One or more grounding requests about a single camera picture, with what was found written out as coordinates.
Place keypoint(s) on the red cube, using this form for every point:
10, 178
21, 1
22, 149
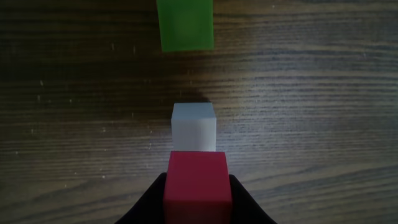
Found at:
197, 186

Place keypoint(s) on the white cube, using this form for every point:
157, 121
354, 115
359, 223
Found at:
194, 127

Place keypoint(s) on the green cube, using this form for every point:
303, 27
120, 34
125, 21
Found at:
186, 25

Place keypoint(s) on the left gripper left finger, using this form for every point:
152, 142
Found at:
149, 205

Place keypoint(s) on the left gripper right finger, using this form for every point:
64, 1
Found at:
244, 208

